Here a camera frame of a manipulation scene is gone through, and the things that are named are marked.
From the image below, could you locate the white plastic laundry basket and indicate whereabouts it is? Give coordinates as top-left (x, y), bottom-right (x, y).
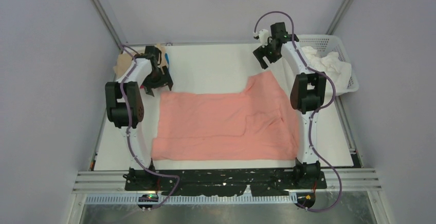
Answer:
top-left (298, 34), bottom-right (359, 96)

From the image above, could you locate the salmon pink t shirt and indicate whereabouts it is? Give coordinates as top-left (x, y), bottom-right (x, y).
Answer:
top-left (151, 71), bottom-right (299, 161)

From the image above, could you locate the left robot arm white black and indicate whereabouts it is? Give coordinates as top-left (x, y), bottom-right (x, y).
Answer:
top-left (104, 44), bottom-right (173, 191)

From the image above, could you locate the aluminium corner post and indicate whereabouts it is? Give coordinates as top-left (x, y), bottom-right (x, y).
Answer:
top-left (326, 0), bottom-right (354, 35)
top-left (90, 0), bottom-right (126, 52)

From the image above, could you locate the white t shirt in basket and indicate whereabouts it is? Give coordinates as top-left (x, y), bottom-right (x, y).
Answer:
top-left (301, 46), bottom-right (352, 95)

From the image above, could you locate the right aluminium corner post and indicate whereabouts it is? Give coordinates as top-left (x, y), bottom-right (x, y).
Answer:
top-left (326, 0), bottom-right (354, 35)

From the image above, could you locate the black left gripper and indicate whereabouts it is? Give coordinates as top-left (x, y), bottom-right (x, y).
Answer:
top-left (143, 66), bottom-right (172, 96)

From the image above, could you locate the aluminium frame rail front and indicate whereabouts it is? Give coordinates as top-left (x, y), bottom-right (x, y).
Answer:
top-left (72, 168), bottom-right (382, 194)

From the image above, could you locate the left aluminium corner post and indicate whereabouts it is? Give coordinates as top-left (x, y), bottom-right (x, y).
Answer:
top-left (90, 0), bottom-right (126, 52)

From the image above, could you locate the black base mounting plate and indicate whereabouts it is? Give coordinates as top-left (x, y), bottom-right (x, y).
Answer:
top-left (123, 168), bottom-right (326, 197)

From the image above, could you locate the white slotted cable duct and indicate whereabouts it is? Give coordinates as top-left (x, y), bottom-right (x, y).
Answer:
top-left (85, 193), bottom-right (297, 205)

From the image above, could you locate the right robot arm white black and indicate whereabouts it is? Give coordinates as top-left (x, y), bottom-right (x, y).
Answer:
top-left (253, 22), bottom-right (326, 188)

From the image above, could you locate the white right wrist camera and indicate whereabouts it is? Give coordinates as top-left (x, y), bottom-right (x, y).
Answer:
top-left (253, 29), bottom-right (270, 45)

